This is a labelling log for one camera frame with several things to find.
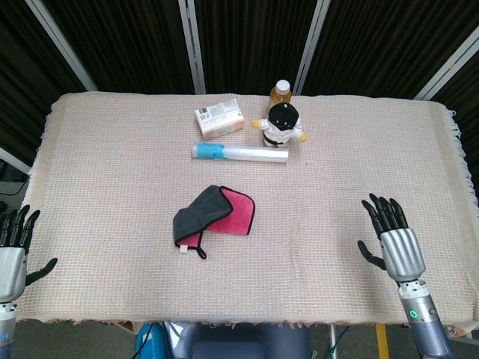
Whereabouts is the small cardboard box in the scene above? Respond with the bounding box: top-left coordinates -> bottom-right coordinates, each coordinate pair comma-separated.
193,98 -> 246,141

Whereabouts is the blue plastic base part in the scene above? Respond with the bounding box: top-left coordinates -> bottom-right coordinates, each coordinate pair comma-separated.
135,322 -> 168,359

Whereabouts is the clear plastic wrap roll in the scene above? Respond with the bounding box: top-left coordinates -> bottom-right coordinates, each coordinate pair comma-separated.
191,141 -> 290,165

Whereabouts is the pink and grey cloth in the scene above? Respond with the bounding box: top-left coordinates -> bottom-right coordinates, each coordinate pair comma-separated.
172,184 -> 256,261

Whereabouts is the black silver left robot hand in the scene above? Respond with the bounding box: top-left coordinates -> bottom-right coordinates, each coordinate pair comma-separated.
0,204 -> 59,303

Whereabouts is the black plush toy white coat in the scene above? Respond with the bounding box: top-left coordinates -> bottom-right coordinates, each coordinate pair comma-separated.
250,102 -> 308,147

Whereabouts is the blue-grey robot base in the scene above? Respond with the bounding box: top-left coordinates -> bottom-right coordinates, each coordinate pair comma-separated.
170,321 -> 314,359

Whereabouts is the white partition post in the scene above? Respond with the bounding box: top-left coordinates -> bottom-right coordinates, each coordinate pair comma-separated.
0,147 -> 31,175
25,0 -> 98,92
413,28 -> 479,101
293,0 -> 332,95
177,0 -> 207,95

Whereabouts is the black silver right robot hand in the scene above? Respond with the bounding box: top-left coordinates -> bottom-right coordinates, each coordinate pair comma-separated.
357,193 -> 427,282

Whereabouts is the beige waffle-weave cloth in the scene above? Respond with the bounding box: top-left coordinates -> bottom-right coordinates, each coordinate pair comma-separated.
16,91 -> 475,330

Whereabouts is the metal table leg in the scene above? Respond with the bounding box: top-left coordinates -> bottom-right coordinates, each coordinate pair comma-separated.
328,324 -> 338,359

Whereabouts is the juice bottle white cap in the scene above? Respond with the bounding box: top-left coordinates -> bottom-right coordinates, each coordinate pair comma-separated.
267,79 -> 294,113

